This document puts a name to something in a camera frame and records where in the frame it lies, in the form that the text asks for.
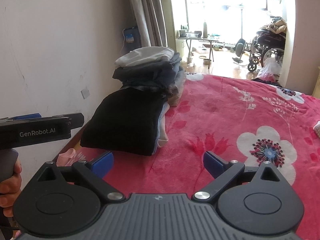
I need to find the stack of folded clothes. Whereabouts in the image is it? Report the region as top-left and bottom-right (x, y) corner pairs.
(112, 45), (187, 107)

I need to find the small folding table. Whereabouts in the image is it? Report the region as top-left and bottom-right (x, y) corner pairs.
(177, 30), (220, 68)

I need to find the person's left hand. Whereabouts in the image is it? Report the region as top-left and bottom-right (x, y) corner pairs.
(0, 159), (22, 218)

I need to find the wheelchair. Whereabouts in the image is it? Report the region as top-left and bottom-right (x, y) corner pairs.
(233, 16), (287, 72)

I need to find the pink floral blanket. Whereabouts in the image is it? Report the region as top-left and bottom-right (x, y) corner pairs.
(72, 73), (320, 240)

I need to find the pink small item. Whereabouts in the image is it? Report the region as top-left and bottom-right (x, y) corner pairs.
(56, 148), (76, 166)

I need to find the beige curtain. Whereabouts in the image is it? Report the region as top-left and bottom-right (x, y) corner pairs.
(130, 0), (168, 47)

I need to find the black garment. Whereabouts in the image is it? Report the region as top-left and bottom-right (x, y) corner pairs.
(80, 87), (167, 156)

